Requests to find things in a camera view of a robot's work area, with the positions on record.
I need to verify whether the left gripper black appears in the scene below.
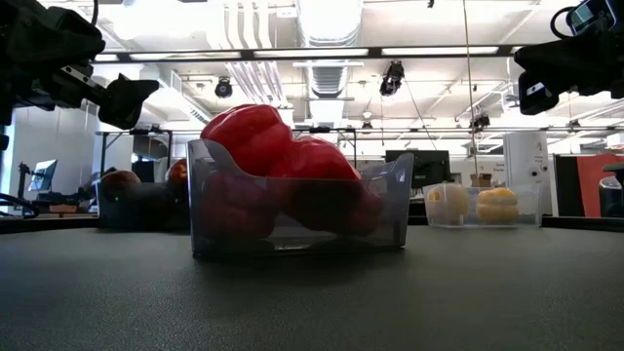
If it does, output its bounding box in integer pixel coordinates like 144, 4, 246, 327
0, 0, 161, 131

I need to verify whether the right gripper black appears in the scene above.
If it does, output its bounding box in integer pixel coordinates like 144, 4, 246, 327
514, 28, 624, 117

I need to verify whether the yellow bell pepper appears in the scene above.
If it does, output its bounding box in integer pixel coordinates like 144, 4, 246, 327
426, 182, 470, 226
476, 187, 521, 225

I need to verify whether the translucent grey plastic basket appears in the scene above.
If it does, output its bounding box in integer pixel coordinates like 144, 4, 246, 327
186, 138, 414, 258

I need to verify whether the white cylindrical column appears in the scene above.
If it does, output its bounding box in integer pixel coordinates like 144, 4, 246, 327
502, 130, 551, 215

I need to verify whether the red partition panel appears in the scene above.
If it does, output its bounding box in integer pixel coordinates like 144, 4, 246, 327
576, 153, 624, 218

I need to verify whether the silver computer monitor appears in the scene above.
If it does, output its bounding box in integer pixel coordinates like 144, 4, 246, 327
27, 159, 59, 193

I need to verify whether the clear plastic basket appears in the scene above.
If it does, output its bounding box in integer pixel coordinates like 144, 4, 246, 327
422, 182, 543, 229

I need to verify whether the bluish grey plastic basket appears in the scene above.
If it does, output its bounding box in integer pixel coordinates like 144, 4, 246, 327
96, 180, 191, 231

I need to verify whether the black computer monitor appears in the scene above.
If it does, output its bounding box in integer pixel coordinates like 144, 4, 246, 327
384, 149, 452, 190

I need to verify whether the black table frame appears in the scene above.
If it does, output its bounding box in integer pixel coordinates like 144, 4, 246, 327
96, 129, 173, 182

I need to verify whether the black overhead frame bar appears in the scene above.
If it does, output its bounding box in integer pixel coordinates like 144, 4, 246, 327
92, 45, 526, 63

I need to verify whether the thin hanging cable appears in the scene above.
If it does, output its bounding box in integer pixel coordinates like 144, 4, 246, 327
461, 0, 478, 186

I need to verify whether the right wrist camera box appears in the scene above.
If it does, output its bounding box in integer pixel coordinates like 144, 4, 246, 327
550, 0, 616, 40

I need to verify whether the black overhead camera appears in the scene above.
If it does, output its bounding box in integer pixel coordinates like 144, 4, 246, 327
379, 60, 406, 98

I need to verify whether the ribbed ceiling air duct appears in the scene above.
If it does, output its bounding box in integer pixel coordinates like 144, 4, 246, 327
295, 0, 365, 98

